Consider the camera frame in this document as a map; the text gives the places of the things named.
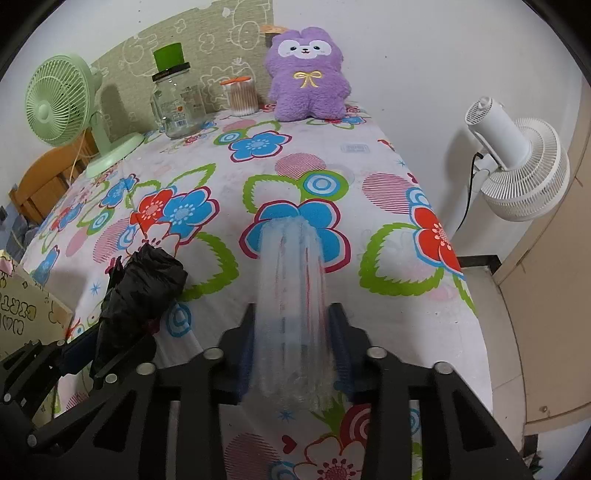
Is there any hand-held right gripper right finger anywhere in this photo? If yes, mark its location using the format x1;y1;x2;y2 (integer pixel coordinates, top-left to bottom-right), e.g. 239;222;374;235
327;302;527;480

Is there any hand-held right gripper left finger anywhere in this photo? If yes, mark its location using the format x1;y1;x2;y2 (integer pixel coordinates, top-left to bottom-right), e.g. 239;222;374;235
41;302;258;480

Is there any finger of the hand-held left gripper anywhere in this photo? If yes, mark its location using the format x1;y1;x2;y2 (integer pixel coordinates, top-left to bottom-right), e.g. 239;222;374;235
0;325;105;407
25;335;155;455

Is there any yellow printed storage box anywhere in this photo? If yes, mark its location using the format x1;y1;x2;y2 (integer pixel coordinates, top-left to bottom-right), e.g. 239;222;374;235
0;249;75;416

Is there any black plastic bag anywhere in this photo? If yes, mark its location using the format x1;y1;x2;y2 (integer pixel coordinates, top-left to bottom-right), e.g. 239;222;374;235
90;242;188;377

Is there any wooden bed headboard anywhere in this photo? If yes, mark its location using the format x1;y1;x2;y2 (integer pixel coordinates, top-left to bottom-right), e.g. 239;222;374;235
9;159;88;222

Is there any green desk fan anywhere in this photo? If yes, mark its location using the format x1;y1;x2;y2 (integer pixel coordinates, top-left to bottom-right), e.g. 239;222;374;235
25;54;145;178

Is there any white standing fan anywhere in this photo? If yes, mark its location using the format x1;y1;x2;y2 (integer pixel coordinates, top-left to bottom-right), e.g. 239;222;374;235
465;96;571;222

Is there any glass jar with black lid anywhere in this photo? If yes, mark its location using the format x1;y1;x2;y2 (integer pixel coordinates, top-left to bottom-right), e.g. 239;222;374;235
150;62;207;140

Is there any cotton swab container orange lid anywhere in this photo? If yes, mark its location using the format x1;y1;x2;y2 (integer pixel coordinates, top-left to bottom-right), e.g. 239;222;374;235
221;77;259;116

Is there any purple plush bunny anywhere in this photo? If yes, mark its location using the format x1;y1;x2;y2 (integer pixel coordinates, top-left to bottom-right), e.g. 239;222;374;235
261;24;352;121

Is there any green plastic cup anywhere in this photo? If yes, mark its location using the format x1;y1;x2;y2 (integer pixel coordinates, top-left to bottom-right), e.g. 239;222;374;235
154;42;186;72

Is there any green fan power cord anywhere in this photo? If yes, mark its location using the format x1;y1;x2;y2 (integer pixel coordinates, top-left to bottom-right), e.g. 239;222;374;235
67;134;86;185

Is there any black fan cable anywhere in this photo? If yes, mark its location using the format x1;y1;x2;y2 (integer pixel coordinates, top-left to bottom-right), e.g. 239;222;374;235
457;152;483;232

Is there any green patterned wall board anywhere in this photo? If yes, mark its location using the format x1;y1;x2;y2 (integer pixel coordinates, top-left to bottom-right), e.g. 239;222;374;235
90;0;275;134

